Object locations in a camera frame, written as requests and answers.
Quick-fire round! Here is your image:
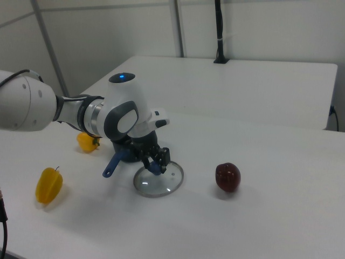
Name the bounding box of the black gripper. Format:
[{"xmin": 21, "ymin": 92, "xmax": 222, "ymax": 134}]
[{"xmin": 130, "ymin": 130, "xmax": 171, "ymax": 174}]

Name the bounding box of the glass lid with blue knob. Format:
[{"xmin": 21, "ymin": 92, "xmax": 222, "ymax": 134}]
[{"xmin": 133, "ymin": 159, "xmax": 185, "ymax": 199}]

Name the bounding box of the yellow bell pepper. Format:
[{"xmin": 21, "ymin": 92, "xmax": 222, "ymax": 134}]
[{"xmin": 76, "ymin": 132, "xmax": 101, "ymax": 154}]

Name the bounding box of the dark red apple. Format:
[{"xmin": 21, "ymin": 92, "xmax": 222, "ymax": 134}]
[{"xmin": 215, "ymin": 162, "xmax": 242, "ymax": 193}]

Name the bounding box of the yellow starfruit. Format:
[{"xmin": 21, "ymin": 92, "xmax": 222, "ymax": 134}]
[{"xmin": 35, "ymin": 166, "xmax": 65, "ymax": 205}]

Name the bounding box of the black pole with base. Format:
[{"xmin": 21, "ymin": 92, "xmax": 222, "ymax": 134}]
[{"xmin": 213, "ymin": 0, "xmax": 230, "ymax": 65}]

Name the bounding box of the dark saucepan with blue handle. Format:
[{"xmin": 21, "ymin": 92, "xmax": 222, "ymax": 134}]
[{"xmin": 102, "ymin": 138, "xmax": 144, "ymax": 179}]

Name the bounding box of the aluminium frame post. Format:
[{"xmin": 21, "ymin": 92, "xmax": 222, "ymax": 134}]
[
  {"xmin": 169, "ymin": 0, "xmax": 188, "ymax": 58},
  {"xmin": 30, "ymin": 0, "xmax": 70, "ymax": 98}
]

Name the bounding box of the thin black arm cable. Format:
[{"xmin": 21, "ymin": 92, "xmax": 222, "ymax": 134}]
[{"xmin": 0, "ymin": 69, "xmax": 44, "ymax": 87}]

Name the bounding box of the black plug with cable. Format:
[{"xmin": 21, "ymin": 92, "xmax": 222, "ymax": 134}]
[{"xmin": 329, "ymin": 105, "xmax": 340, "ymax": 132}]

